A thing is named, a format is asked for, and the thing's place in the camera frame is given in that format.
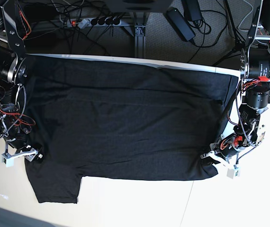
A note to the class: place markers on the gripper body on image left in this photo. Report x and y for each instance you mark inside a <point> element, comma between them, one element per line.
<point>19,141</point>

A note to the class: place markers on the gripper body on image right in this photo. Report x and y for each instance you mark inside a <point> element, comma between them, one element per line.
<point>230,146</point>

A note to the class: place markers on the black T-shirt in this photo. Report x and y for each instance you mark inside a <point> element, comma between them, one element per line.
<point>120,121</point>

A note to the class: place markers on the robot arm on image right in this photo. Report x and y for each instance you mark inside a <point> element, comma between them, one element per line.
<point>251,97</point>

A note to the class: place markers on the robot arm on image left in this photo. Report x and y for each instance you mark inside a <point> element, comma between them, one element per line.
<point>15,126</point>

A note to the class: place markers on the black tripod stand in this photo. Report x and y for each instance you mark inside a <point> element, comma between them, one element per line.
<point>239,41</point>

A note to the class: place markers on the black power brick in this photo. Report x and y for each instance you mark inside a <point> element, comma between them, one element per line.
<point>179,24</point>

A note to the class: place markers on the grey power strip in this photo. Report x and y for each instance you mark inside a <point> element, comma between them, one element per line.
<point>94,22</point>

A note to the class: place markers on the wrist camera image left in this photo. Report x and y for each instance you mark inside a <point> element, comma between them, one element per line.
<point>7,159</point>

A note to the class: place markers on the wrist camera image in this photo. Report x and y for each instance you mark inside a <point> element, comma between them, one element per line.
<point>7,159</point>
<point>232,173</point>

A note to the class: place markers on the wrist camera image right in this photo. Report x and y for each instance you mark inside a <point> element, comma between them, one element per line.
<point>232,173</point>

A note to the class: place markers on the aluminium frame post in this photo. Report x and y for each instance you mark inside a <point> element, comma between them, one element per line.
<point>140,21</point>

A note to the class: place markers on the grey base plate top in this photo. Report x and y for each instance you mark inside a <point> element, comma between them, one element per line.
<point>138,5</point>

